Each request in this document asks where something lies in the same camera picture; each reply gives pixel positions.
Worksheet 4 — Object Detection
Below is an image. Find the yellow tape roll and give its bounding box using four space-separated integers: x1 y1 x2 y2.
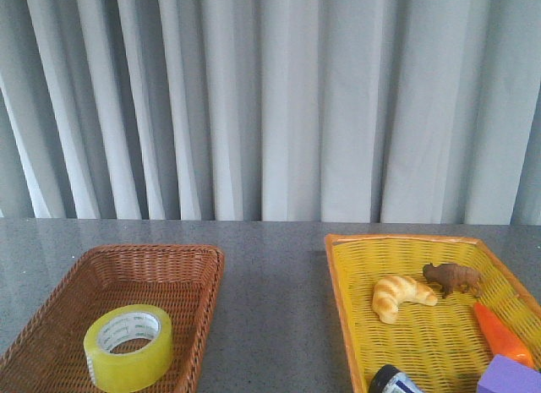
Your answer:
83 304 173 392

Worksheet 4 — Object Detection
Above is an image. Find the yellow woven basket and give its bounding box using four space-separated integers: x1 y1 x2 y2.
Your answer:
325 234 540 392

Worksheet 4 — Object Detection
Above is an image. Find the brown wicker basket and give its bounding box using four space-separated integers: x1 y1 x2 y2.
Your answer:
1 244 225 392

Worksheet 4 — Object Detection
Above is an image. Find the purple foam block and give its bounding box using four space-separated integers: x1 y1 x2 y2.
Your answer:
477 355 541 393

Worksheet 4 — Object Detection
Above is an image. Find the toy croissant bread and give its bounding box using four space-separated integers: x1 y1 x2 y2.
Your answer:
372 275 438 325

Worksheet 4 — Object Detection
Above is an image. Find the black and white bottle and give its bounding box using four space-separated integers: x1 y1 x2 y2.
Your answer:
369 364 420 393

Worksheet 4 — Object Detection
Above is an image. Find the grey pleated curtain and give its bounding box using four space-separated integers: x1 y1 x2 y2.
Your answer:
1 0 540 225

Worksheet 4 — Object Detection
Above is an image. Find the orange toy carrot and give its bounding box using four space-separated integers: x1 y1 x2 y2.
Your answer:
473 302 535 368

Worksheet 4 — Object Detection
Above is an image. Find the brown toy bison figure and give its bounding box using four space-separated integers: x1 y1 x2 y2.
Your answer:
423 263 483 298

